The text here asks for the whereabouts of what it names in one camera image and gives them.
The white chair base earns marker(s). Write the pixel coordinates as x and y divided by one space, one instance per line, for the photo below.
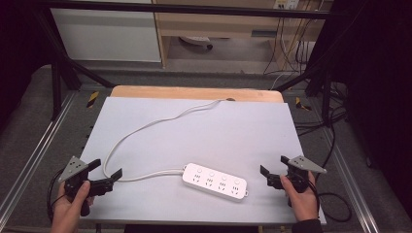
197 41

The black curtain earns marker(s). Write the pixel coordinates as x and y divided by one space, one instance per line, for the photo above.
16 48
379 81

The wooden table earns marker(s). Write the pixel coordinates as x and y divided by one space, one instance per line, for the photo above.
194 93

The black metal frame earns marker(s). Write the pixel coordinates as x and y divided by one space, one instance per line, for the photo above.
181 9

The person's left hand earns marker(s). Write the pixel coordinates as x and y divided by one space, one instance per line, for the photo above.
66 212

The person's right hand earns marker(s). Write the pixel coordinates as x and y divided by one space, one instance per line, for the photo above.
304 204

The aluminium floor rail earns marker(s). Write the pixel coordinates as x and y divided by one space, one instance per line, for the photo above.
35 155
353 181

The white cabinet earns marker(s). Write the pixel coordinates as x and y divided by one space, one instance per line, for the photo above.
107 35

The white wall socket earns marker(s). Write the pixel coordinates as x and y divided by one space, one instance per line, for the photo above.
286 4

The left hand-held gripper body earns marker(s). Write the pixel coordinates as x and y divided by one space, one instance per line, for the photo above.
74 168

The white power strip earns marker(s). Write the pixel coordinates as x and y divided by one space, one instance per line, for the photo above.
213 181

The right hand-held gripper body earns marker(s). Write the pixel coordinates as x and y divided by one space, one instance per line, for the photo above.
302 163

